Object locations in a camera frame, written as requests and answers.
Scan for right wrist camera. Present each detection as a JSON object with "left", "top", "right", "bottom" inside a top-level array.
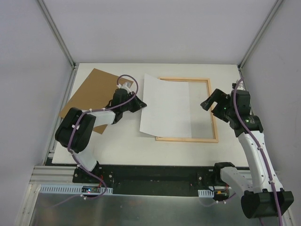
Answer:
[{"left": 232, "top": 81, "right": 246, "bottom": 91}]

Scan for aluminium corner post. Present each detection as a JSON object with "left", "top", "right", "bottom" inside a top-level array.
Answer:
[
  {"left": 238, "top": 0, "right": 284, "bottom": 71},
  {"left": 36, "top": 0, "right": 76, "bottom": 68}
]

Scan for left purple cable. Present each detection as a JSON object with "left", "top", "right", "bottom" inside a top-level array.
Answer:
[{"left": 39, "top": 74, "right": 139, "bottom": 208}]

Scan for right aluminium corner post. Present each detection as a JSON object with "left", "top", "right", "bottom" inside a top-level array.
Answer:
[{"left": 238, "top": 0, "right": 284, "bottom": 71}]

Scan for landscape photo print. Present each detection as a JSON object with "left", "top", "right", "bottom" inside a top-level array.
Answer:
[{"left": 140, "top": 74, "right": 192, "bottom": 138}]

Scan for aluminium front rail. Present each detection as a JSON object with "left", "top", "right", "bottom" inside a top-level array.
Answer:
[{"left": 30, "top": 166, "right": 76, "bottom": 185}]

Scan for right white cable duct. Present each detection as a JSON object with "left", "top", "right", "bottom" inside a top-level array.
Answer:
[{"left": 198, "top": 190, "right": 214, "bottom": 198}]

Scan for left aluminium corner post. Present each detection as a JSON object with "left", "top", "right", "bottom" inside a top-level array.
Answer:
[{"left": 36, "top": 0, "right": 76, "bottom": 68}]

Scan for white cable duct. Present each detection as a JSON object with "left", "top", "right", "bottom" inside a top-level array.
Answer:
[
  {"left": 198, "top": 190, "right": 214, "bottom": 198},
  {"left": 40, "top": 185, "right": 113, "bottom": 195}
]

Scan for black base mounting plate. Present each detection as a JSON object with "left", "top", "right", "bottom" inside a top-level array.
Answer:
[{"left": 72, "top": 165, "right": 230, "bottom": 197}]

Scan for left white cable duct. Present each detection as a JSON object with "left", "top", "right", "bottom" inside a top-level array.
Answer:
[{"left": 40, "top": 185, "right": 113, "bottom": 195}]

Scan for clear acrylic sheet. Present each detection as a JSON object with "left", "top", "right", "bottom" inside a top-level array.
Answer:
[{"left": 188, "top": 82, "right": 214, "bottom": 139}]

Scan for purple cable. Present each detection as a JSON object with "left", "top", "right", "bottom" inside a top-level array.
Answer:
[
  {"left": 198, "top": 77, "right": 284, "bottom": 226},
  {"left": 39, "top": 74, "right": 139, "bottom": 208}
]

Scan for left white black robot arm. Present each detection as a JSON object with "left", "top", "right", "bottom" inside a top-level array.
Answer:
[{"left": 55, "top": 88, "right": 147, "bottom": 183}]

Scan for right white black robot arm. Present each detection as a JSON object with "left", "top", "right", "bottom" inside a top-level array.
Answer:
[{"left": 200, "top": 89, "right": 294, "bottom": 218}]

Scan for light wooden picture frame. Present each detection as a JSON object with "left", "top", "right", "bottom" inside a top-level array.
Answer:
[{"left": 155, "top": 77, "right": 219, "bottom": 144}]

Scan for brown backing board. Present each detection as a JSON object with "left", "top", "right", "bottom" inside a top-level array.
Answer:
[{"left": 58, "top": 68, "right": 134, "bottom": 134}]

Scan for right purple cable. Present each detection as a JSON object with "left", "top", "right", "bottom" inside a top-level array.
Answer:
[{"left": 198, "top": 77, "right": 284, "bottom": 226}]

